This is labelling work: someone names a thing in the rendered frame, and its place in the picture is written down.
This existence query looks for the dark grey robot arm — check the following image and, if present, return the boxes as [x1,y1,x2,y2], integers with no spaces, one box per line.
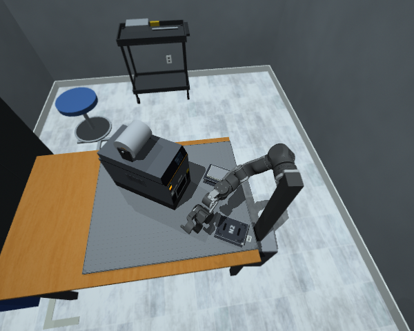
[202,143,299,209]

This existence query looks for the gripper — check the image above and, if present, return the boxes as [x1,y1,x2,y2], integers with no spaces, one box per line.
[180,201,218,234]

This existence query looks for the grey cylinder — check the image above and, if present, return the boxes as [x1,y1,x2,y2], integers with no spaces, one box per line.
[113,120,152,159]

